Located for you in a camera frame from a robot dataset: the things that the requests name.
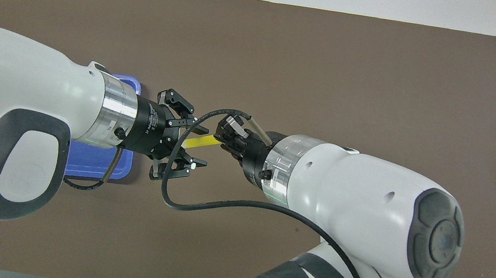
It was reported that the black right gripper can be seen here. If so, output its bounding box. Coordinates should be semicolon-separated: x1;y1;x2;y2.
207;112;280;189

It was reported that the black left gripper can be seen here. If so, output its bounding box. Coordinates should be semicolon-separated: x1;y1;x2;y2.
119;84;217;187

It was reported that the yellow pen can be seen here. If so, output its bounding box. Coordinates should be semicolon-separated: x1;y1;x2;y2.
181;131;224;154

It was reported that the blue plastic tray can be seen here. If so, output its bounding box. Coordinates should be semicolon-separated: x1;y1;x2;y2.
63;68;145;185

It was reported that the brown table mat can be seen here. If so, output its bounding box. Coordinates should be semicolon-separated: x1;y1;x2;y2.
0;0;496;278

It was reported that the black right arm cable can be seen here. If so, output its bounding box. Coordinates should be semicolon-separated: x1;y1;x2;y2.
148;101;393;278

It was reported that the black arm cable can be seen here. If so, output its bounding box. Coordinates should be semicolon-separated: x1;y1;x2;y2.
148;101;393;278
62;138;126;195

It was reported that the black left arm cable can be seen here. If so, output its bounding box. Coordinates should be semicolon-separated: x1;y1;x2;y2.
62;138;126;195

